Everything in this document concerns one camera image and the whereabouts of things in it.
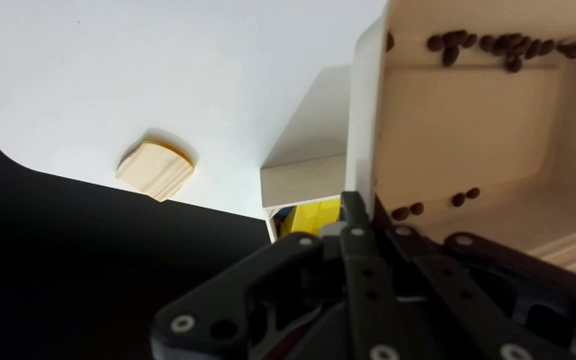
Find white cardboard box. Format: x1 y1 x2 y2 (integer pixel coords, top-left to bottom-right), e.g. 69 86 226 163
258 61 356 210

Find dark coffee beans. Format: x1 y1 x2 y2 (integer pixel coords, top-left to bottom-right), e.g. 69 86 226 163
384 28 576 224

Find wooden block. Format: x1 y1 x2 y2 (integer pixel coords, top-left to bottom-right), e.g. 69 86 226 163
113 134 197 203

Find yellow block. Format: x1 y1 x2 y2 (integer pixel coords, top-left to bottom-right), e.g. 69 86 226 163
273 195 341 236

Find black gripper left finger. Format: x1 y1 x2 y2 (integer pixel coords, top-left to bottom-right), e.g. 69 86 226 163
149 189 400 360

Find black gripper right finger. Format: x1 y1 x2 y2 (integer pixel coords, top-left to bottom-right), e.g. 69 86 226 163
374 195 576 360

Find beige clamshell carton box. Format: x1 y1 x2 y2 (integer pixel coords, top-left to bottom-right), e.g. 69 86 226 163
343 0 576 282

